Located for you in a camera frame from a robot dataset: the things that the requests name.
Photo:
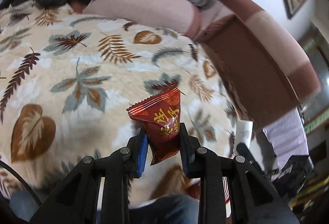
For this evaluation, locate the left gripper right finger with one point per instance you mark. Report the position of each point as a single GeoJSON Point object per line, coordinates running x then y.
{"type": "Point", "coordinates": [200, 162]}

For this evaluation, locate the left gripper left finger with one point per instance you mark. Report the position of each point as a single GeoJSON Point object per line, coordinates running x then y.
{"type": "Point", "coordinates": [124, 164]}

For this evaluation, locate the red candy wrapper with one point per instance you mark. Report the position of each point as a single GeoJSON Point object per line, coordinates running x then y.
{"type": "Point", "coordinates": [160, 117]}

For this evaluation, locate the red mesh trash basket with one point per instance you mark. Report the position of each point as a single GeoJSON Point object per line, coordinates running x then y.
{"type": "Point", "coordinates": [194, 189]}

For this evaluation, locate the white cloth covered table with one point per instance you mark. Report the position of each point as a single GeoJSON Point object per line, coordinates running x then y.
{"type": "Point", "coordinates": [287, 137]}

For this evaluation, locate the blue jeans leg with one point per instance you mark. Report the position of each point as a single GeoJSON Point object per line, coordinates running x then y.
{"type": "Point", "coordinates": [173, 208]}

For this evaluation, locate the leaf pattern plush blanket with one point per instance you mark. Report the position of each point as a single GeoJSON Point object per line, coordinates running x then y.
{"type": "Point", "coordinates": [67, 80]}

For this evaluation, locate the pink bolster pillow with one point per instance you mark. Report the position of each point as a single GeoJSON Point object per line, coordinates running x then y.
{"type": "Point", "coordinates": [179, 15]}

